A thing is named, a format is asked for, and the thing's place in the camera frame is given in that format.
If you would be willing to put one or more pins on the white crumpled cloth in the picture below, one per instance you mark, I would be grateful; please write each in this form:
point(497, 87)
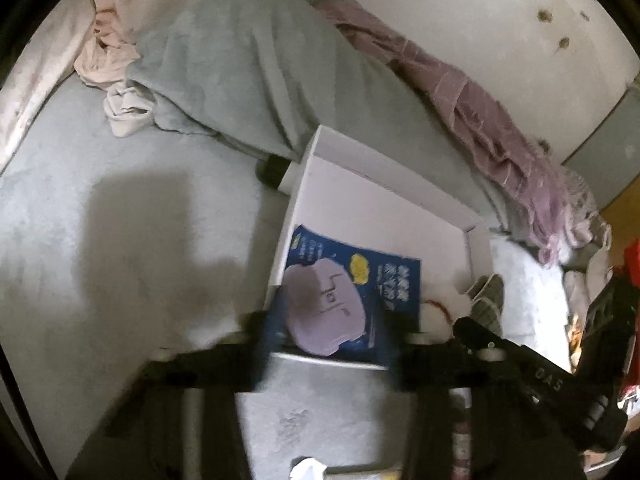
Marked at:
point(127, 110)

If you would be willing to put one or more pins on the blue package with purple item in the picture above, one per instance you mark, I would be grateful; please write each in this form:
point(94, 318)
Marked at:
point(320, 305)

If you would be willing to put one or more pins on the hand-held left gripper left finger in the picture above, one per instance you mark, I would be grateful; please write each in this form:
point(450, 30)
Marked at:
point(260, 355)

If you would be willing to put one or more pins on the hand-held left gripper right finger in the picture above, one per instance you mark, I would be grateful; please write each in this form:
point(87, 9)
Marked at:
point(395, 360)

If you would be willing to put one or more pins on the red object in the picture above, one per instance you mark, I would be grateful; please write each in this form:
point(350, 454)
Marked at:
point(631, 256)

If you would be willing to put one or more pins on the white cardboard box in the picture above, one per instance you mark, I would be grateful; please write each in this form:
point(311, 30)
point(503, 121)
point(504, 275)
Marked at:
point(375, 200)

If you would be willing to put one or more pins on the grey-green fleece blanket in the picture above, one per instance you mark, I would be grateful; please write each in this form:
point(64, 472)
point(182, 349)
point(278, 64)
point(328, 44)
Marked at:
point(250, 75)

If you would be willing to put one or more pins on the white plush toy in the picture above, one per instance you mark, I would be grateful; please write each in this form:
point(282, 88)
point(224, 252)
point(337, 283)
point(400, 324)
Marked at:
point(445, 315)

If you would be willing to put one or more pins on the white lace cloth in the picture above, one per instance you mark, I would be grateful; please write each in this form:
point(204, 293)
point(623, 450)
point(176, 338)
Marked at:
point(585, 280)

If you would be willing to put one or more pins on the pale grey bed sheet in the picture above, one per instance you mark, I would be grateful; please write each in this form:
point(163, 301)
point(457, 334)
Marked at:
point(75, 185)

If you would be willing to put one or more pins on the purple plaid cloth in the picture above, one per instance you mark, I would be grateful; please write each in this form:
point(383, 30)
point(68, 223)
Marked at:
point(475, 110)

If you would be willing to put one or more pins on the black and white bottle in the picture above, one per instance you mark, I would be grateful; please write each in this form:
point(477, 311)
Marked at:
point(272, 172)

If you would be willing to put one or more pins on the white tissue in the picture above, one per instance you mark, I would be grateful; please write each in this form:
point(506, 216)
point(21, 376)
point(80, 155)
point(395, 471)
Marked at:
point(309, 470)

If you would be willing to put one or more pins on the white pink floral cloth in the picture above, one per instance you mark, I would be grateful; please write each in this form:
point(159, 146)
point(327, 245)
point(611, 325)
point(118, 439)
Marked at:
point(40, 75)

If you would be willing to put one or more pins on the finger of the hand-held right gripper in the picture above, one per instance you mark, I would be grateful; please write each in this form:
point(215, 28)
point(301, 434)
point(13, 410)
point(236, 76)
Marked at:
point(480, 335)

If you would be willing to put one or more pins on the pink ruffled cloth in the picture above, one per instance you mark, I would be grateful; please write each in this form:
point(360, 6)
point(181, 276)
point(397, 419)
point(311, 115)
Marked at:
point(130, 0)

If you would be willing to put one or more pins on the grey-green panel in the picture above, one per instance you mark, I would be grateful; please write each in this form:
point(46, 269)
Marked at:
point(605, 155)

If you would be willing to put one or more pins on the plaid slipper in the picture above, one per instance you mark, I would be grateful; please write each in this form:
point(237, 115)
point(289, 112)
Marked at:
point(487, 300)

